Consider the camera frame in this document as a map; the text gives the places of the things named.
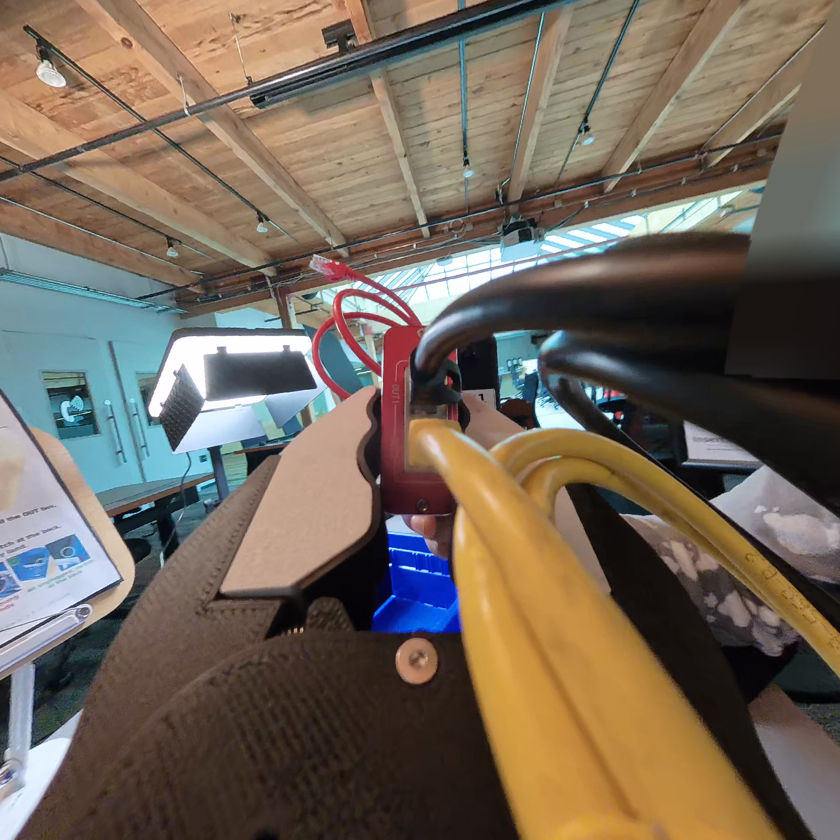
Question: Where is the black ethernet cable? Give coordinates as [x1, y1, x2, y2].
[410, 233, 840, 513]

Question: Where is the white double door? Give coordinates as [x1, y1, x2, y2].
[107, 340, 160, 484]

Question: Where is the white board stand base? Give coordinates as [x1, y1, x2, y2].
[0, 663, 88, 821]

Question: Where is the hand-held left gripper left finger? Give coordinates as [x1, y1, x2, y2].
[218, 386, 389, 616]

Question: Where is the black ceiling track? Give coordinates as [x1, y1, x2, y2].
[249, 0, 578, 110]

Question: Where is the wooden instruction board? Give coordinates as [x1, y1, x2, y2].
[0, 387, 137, 677]

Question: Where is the person's right hand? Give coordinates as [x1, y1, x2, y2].
[402, 514, 455, 560]

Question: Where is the wooden office desk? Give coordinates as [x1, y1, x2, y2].
[98, 472, 215, 559]
[233, 443, 291, 477]

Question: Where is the softbox studio light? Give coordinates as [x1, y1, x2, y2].
[147, 328, 329, 455]

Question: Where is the red metal ethernet adapter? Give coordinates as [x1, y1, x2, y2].
[381, 326, 460, 516]

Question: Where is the red ethernet cable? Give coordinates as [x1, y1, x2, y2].
[308, 255, 427, 401]

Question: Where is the white ceiling projector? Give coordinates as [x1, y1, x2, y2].
[500, 218, 547, 263]

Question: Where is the person's right forearm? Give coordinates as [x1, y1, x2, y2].
[623, 466, 840, 660]

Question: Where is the yellow ethernet cable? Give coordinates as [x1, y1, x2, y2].
[407, 420, 840, 840]

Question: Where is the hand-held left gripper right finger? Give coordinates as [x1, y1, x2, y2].
[458, 399, 613, 596]

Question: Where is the printed fiducial tag sign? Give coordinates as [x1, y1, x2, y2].
[682, 420, 763, 471]

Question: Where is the black office chair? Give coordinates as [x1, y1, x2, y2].
[594, 387, 686, 460]

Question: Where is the dark wooden display board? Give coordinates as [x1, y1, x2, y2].
[302, 325, 366, 396]

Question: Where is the blue plastic bin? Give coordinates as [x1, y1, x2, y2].
[371, 532, 462, 634]

